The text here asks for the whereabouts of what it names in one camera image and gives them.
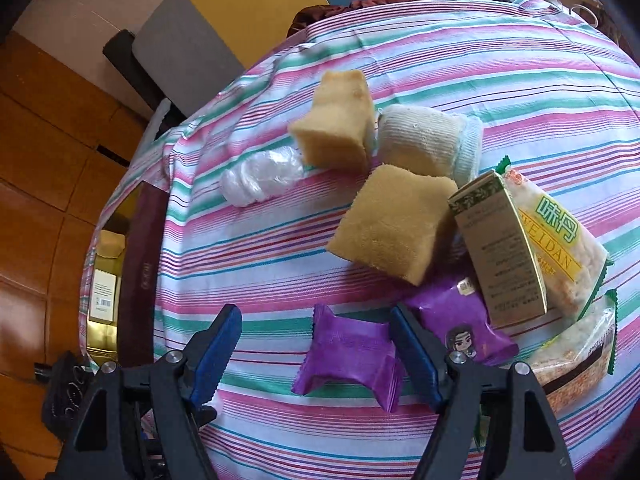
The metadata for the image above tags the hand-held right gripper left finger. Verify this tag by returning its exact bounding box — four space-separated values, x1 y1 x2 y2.
50 304 244 480

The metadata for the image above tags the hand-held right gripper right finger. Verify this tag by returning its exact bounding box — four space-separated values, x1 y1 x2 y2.
389 303 577 480

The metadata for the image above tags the purple snack packet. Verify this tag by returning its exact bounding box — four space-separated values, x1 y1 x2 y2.
402 275 518 367
291 304 407 413

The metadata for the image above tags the green and gold box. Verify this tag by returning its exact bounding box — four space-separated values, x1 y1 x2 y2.
447 170 550 330

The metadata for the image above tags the square yellow sponge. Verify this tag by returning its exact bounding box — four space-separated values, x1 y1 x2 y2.
326 164 458 287

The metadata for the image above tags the yellow storage box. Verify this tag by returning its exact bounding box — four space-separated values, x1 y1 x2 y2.
82 180 171 376

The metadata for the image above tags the clear plastic bag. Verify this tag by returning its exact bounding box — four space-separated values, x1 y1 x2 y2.
220 146 307 208

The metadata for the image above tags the beige sock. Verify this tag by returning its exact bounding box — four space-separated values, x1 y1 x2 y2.
376 105 485 186

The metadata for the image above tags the notched yellow sponge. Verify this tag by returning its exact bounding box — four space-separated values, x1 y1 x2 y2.
289 69 377 175

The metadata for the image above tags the striped tablecloth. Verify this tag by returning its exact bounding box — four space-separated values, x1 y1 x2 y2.
77 0 640 480

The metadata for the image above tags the multicolour chair back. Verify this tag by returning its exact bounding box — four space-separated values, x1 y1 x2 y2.
102 0 521 121

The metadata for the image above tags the dark red cloth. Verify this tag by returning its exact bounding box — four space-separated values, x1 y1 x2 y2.
292 0 421 36

